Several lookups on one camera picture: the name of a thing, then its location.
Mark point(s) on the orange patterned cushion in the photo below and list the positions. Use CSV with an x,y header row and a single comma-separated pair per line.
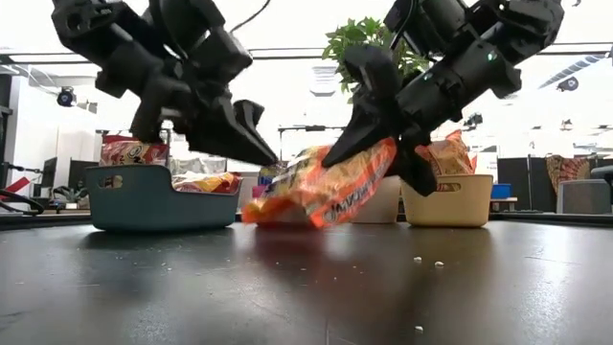
x,y
568,170

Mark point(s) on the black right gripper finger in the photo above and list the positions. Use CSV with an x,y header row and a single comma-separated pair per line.
x,y
369,129
414,167

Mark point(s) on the black ceiling spotlight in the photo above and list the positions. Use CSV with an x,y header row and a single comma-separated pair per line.
x,y
66,97
568,84
474,119

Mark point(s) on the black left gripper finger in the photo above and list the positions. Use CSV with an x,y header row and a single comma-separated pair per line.
x,y
250,112
230,139

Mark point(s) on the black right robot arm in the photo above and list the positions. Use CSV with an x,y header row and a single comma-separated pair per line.
x,y
527,19

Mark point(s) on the black partition panel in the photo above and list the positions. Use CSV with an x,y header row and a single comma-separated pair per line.
x,y
515,175

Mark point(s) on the green plant in white pot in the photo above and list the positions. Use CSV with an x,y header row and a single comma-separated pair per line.
x,y
383,206

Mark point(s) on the black table mat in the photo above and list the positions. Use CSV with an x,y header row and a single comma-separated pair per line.
x,y
306,297

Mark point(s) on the orange plastic basket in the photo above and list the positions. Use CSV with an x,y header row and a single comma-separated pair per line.
x,y
455,211

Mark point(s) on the blue box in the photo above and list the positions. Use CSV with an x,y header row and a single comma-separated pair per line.
x,y
501,190

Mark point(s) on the red Maruchan noodle pack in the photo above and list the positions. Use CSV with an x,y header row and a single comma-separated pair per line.
x,y
134,153
206,183

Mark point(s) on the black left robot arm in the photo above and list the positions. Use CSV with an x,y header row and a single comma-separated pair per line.
x,y
96,29

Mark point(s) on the blue-grey plastic basket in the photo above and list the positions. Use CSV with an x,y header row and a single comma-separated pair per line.
x,y
158,206

